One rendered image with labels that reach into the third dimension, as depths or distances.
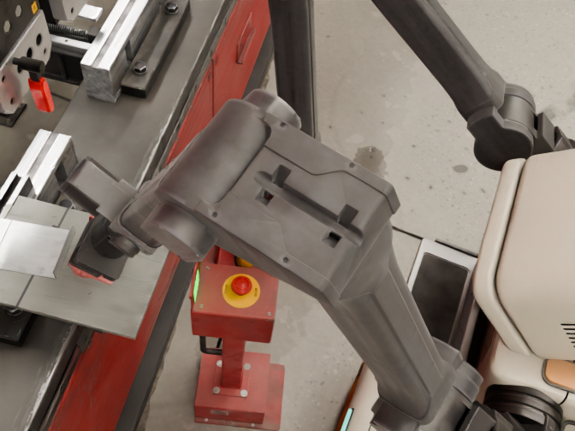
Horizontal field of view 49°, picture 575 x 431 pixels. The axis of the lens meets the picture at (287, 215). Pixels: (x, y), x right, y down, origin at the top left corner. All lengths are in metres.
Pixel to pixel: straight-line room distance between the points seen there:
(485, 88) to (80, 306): 0.64
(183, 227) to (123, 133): 0.96
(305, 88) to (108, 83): 0.53
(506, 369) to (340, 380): 1.28
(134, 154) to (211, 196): 0.92
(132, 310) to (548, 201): 0.59
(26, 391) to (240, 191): 0.78
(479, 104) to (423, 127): 1.74
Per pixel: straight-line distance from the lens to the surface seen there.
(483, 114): 0.87
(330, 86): 2.67
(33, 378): 1.09
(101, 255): 0.90
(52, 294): 1.00
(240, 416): 1.87
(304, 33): 0.87
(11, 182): 1.13
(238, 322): 1.22
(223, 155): 0.37
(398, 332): 0.46
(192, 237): 0.37
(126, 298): 0.98
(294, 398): 1.97
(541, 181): 0.75
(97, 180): 0.80
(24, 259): 1.04
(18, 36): 0.96
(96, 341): 1.25
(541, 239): 0.69
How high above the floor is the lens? 1.87
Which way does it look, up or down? 57 degrees down
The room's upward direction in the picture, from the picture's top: 10 degrees clockwise
